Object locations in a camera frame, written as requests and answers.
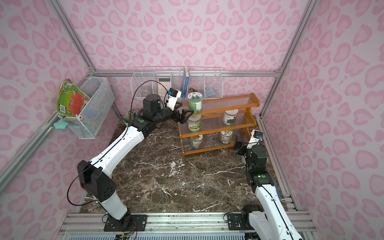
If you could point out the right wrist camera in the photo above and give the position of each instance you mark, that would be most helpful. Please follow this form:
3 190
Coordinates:
256 138

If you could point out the orange wooden three-tier shelf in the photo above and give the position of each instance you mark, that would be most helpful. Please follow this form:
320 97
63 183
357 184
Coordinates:
212 123

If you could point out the sunflower label jar bottom right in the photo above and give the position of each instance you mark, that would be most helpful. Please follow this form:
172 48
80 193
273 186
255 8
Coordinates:
226 137

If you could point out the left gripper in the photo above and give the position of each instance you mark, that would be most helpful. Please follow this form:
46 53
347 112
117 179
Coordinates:
179 114

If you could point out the white orange calculator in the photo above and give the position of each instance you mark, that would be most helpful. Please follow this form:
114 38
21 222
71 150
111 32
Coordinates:
165 84

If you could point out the tomato label jar bottom left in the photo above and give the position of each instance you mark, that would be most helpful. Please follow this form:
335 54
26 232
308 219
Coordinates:
197 141

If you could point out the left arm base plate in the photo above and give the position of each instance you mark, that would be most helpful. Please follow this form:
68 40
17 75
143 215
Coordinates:
126 224

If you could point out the white mesh side basket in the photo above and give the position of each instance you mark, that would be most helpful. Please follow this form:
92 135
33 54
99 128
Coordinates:
87 124

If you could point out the blue grey pad on table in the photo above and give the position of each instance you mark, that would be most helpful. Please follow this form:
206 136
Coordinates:
277 189

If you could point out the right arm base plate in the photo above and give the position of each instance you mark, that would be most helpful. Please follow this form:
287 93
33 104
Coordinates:
235 222

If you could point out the blue book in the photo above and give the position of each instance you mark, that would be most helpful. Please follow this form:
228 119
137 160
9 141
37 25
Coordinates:
185 82

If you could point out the mint star shaped hook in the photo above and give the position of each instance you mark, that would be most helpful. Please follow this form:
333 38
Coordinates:
61 124

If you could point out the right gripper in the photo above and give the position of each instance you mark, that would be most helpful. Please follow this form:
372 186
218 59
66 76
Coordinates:
241 148

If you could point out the light blue cup in basket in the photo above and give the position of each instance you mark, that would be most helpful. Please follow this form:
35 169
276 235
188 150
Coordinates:
209 92

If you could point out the white label jar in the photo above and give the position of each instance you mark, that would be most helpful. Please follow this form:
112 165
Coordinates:
243 159
230 116

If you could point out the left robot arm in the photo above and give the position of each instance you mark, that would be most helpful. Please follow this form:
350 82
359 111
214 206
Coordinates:
95 175

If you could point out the green red snack packet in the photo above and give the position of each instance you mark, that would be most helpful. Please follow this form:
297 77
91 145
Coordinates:
71 99

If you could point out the green label jar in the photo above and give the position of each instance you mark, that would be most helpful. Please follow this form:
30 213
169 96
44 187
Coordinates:
195 123
195 100

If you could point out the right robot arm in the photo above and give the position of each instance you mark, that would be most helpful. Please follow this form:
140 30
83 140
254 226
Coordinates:
270 220

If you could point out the mint green pencil cup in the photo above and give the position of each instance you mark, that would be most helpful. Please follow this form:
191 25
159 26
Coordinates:
127 118

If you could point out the clear tape roll in basket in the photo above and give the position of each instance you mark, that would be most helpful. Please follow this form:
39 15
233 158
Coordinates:
144 93

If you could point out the white wire wall basket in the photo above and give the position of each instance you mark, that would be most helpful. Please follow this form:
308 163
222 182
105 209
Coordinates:
146 78

